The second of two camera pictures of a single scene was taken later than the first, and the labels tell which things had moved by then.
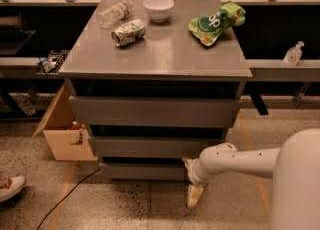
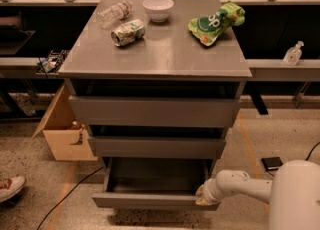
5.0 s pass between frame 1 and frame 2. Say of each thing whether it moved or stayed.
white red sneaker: stayed
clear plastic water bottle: stayed
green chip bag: stayed
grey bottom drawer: moved
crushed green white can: stayed
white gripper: moved
